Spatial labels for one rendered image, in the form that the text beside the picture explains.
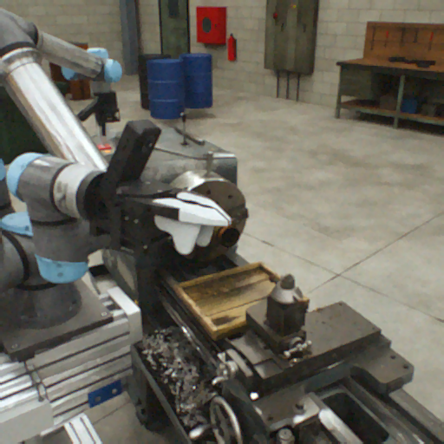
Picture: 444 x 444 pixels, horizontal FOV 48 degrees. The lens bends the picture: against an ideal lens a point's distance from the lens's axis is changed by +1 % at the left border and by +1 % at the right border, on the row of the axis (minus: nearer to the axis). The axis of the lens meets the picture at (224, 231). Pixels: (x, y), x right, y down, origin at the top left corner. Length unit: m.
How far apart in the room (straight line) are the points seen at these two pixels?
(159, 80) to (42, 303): 7.15
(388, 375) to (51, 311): 0.87
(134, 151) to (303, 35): 8.76
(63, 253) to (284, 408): 0.72
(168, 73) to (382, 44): 3.41
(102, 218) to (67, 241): 0.11
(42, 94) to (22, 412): 0.60
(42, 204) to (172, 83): 7.44
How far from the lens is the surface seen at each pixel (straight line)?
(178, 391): 1.79
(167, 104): 8.17
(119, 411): 2.58
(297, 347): 1.29
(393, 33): 8.63
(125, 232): 0.63
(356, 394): 1.43
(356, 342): 1.41
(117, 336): 1.25
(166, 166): 1.82
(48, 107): 0.90
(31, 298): 1.13
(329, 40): 9.32
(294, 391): 1.32
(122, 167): 0.63
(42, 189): 0.72
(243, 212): 1.76
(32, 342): 1.11
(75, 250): 0.78
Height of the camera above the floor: 1.81
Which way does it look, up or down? 26 degrees down
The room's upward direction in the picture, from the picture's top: straight up
